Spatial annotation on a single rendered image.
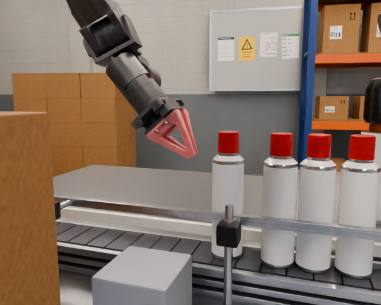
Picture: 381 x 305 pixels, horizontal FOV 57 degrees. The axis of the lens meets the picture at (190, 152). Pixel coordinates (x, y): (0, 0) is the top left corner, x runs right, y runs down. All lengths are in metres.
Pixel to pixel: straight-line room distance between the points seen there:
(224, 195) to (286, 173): 0.10
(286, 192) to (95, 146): 3.32
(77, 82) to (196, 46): 1.86
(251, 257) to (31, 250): 0.33
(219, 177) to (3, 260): 0.31
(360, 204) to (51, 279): 0.43
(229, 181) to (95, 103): 3.24
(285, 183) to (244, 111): 4.32
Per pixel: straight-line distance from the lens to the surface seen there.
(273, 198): 0.54
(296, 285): 0.55
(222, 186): 0.55
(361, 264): 0.58
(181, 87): 4.94
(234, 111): 4.84
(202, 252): 0.61
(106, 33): 0.62
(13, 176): 0.43
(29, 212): 0.46
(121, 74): 0.59
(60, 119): 3.88
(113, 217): 0.71
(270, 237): 0.56
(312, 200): 0.54
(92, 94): 3.74
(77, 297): 0.62
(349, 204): 0.55
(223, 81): 4.73
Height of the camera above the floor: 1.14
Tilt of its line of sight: 9 degrees down
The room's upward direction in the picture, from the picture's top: straight up
